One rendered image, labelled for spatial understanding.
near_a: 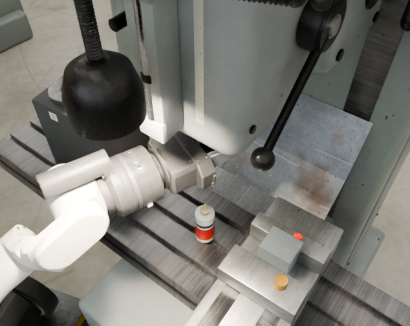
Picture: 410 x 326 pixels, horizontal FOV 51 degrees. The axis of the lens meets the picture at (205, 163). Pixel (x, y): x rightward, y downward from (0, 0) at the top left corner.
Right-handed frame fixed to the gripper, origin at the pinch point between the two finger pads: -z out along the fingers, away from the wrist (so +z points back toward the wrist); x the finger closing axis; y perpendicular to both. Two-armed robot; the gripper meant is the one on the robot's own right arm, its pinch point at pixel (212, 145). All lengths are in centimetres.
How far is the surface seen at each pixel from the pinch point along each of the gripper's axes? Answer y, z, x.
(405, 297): 122, -87, -18
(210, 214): 20.8, -0.6, 1.0
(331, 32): -23.4, -8.3, -11.0
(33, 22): 122, -17, 282
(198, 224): 23.0, 1.9, 1.4
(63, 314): 82, 35, 29
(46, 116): 14.1, 19.1, 38.1
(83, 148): 19.6, 14.7, 30.0
